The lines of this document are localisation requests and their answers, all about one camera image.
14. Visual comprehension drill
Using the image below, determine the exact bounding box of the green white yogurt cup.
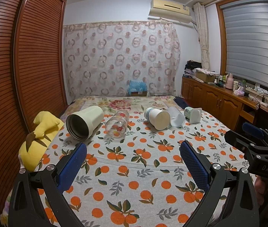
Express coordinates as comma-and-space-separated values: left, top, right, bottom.
184, 107, 202, 124

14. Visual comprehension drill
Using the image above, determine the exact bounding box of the wooden sideboard cabinet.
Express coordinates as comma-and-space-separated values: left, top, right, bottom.
181, 77, 268, 130

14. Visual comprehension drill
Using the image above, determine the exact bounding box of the grey window blind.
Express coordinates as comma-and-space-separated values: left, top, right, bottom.
221, 0, 268, 88

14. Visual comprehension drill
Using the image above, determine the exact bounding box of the small cardboard box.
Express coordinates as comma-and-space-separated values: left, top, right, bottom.
130, 91, 147, 97

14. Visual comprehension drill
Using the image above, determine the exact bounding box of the pink thermos jug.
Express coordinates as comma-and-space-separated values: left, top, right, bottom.
225, 73, 234, 90

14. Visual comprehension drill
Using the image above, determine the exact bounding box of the white striped paper cup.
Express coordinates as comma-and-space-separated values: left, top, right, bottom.
144, 107, 170, 131

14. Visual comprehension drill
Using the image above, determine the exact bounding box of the wall air conditioner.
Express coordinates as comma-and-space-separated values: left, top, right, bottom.
149, 0, 192, 24

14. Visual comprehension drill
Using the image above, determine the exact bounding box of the cardboard box on cabinet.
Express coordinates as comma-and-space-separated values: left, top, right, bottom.
195, 71, 215, 83

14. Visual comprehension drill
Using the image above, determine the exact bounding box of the patterned lace curtain cover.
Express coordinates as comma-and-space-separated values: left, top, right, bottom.
63, 21, 181, 99

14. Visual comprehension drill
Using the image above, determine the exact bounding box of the orange print white blanket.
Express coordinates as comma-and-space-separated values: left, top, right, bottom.
36, 109, 258, 227

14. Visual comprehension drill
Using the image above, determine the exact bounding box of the blue plastic bag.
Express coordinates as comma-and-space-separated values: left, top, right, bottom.
128, 80, 147, 95

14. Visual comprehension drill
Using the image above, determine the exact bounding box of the clear plastic cup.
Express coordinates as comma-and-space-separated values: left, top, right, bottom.
167, 107, 185, 128

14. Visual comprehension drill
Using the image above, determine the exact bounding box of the stack of folded clothes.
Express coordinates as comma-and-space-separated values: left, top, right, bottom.
184, 60, 202, 77

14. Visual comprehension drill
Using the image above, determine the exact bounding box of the clear floral glass cup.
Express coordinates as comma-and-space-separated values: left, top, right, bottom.
105, 110, 129, 138

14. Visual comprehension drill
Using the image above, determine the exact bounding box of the floral bed sheet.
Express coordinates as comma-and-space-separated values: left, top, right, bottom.
60, 95, 181, 121

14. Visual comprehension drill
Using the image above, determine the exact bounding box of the tied beige window curtain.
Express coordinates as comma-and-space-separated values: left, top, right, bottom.
193, 3, 210, 70

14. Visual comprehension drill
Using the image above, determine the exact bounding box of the brown louvered wardrobe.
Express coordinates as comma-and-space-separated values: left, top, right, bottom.
0, 0, 67, 212

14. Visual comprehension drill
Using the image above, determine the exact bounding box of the pink tissue pack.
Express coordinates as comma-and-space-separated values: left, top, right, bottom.
233, 86, 245, 96

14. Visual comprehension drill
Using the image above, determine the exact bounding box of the cream insulated tumbler cup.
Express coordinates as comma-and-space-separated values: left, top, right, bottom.
65, 106, 104, 141

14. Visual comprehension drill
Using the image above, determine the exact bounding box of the yellow plush pillow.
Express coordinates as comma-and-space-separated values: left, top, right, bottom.
18, 111, 64, 172

